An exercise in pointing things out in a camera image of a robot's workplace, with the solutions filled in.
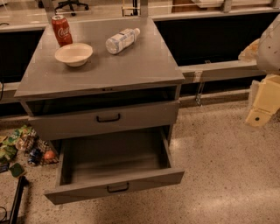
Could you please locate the grey drawer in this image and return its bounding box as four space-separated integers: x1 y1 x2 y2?
29 101 179 140
45 127 185 205

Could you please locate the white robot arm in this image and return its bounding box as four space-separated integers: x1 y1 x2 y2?
238 15 280 127

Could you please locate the grey drawer cabinet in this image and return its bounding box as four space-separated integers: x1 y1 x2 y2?
13 16 186 152

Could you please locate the grey top drawer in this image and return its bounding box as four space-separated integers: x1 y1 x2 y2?
29 101 179 140

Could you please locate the clear plastic water bottle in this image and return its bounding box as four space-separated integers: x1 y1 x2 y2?
105 28 141 54

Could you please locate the white bowl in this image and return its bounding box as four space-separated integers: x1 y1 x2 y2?
54 43 93 67

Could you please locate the red cola can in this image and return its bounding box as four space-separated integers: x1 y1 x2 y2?
52 15 73 46

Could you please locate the black office chair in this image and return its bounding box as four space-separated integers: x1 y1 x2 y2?
54 0 89 17

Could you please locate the orange fruit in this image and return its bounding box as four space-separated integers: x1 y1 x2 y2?
44 150 55 164

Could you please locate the blue soda can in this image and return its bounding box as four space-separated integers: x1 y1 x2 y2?
28 149 42 166

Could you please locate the green chip bag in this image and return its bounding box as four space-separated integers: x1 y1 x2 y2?
0 125 32 163

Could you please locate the black stand leg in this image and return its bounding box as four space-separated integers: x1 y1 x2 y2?
9 176 28 224

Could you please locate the green sponge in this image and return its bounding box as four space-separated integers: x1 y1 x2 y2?
9 163 26 178

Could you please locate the wire basket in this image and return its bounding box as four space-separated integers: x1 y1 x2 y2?
24 136 59 166

